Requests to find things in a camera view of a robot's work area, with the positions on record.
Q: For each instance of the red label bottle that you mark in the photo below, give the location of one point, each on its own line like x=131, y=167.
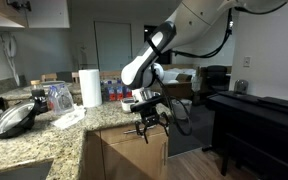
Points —
x=128, y=92
x=119, y=91
x=110, y=91

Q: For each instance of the light wooden drawer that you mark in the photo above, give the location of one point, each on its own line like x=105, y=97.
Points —
x=117, y=131

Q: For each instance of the grey interior door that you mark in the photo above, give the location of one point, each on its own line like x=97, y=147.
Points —
x=113, y=46

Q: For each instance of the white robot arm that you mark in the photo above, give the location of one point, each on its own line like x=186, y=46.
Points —
x=190, y=20

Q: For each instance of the clear plastic bag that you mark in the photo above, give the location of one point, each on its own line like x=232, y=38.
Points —
x=65, y=99

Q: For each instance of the white upper cabinet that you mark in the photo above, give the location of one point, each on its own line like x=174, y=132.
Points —
x=47, y=13

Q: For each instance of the black digital piano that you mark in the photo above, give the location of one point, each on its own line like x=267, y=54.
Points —
x=260, y=123

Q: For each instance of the wooden dining chair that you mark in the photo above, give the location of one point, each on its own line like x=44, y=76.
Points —
x=49, y=77
x=110, y=74

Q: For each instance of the white wall phone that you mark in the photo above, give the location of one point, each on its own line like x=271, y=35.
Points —
x=11, y=46

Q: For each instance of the brown cardboard box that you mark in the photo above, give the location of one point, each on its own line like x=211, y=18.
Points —
x=180, y=85

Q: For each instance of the white bucket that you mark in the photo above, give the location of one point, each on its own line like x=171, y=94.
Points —
x=184, y=106

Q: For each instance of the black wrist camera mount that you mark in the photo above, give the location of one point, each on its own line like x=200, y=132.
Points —
x=140, y=106

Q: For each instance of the grey dome gadget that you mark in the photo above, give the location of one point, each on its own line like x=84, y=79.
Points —
x=241, y=86

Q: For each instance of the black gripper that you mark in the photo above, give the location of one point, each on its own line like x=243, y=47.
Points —
x=150, y=118

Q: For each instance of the white paper sheet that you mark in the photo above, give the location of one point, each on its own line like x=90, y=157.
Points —
x=69, y=118

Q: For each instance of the black pot with glass lid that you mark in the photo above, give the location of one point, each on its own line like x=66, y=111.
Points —
x=12, y=120

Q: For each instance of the clear plastic bottle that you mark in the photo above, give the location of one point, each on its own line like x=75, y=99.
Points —
x=52, y=98

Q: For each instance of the black office chair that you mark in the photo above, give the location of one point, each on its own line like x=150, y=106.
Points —
x=217, y=78

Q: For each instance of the white wall switch plate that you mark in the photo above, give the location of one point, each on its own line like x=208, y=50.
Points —
x=247, y=61

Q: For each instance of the white paper towel roll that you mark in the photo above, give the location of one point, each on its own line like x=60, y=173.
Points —
x=90, y=88

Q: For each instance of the dark jar with tan lid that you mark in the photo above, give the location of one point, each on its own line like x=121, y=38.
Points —
x=39, y=96

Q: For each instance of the small white cup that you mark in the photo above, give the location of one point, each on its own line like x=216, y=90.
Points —
x=127, y=105

